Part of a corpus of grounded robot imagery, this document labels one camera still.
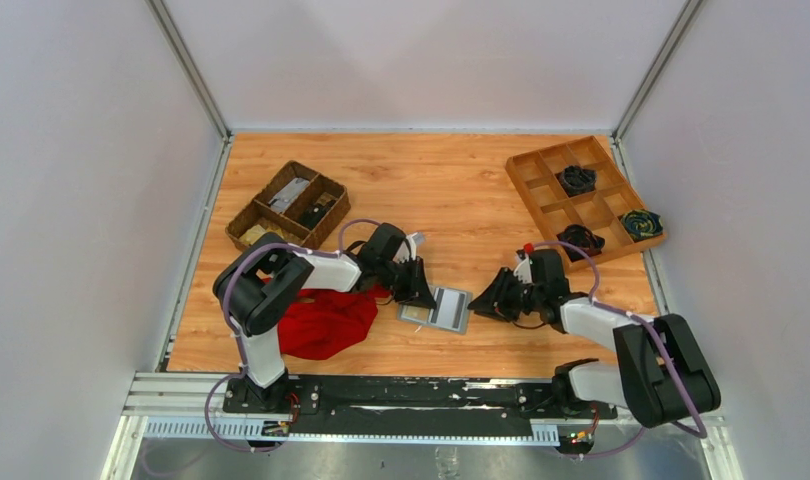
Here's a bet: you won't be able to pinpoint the white striped credit card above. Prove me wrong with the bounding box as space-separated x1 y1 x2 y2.
434 288 468 332

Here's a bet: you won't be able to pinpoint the grey card holder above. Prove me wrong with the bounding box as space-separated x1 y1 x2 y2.
396 285 473 335

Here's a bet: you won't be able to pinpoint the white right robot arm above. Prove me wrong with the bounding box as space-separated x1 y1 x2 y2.
468 242 722 429

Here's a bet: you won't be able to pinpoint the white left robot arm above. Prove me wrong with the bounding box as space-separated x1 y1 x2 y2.
213 223 437 392

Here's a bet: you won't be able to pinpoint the grey card in basket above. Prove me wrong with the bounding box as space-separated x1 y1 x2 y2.
267 177 310 213

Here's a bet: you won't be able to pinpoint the yellow cards in basket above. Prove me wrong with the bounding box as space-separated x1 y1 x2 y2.
239 224 283 246

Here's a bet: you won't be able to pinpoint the dark rolled belt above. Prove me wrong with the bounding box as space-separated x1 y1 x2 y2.
557 224 606 262

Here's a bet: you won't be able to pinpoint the wooden compartment tray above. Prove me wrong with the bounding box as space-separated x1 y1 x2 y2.
505 136 667 271

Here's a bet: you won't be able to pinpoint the black item in basket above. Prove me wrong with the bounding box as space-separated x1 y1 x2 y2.
298 193 336 230

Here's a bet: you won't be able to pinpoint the red cloth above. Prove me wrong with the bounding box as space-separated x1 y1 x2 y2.
277 286 389 361

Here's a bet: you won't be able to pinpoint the black rolled belt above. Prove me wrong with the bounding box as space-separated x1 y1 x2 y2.
556 165 597 197

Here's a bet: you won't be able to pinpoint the brown woven basket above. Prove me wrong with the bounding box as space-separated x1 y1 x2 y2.
225 160 351 251

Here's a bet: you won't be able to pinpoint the blue yellow rolled tie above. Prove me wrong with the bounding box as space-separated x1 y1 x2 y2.
619 209 664 243

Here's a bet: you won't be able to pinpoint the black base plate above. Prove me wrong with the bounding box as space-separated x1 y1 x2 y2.
217 374 616 440

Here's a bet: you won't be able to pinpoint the aluminium frame rail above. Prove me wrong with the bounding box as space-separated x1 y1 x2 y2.
116 372 728 446

